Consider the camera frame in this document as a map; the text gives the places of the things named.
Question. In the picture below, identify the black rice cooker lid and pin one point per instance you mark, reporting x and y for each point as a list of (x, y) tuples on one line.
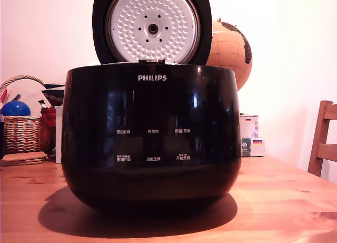
[(154, 29)]

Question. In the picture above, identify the black Philips rice cooker body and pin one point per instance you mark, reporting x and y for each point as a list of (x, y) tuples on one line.
[(152, 108)]

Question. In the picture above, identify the cork globe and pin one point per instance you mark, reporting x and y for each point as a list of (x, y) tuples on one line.
[(229, 50)]

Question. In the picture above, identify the small box with flag label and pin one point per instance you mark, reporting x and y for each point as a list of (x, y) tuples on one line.
[(256, 146)]

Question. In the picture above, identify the white flat box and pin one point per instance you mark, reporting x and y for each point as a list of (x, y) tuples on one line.
[(58, 135)]

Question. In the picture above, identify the dark patterned bowl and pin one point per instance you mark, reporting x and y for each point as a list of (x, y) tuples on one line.
[(55, 94)]

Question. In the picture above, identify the red knitted item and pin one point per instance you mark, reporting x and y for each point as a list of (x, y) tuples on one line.
[(48, 117)]

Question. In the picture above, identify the white paper sheet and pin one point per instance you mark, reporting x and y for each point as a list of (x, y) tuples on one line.
[(27, 92)]

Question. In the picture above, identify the woven wicker basket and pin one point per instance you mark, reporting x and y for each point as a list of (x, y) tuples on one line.
[(25, 135)]

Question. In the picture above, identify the stack of cork coasters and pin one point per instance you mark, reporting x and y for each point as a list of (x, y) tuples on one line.
[(23, 158)]

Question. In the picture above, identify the blue ball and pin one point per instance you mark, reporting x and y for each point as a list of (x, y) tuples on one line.
[(15, 109)]

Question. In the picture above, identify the wooden chair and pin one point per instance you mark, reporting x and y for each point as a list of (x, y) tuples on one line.
[(319, 140)]

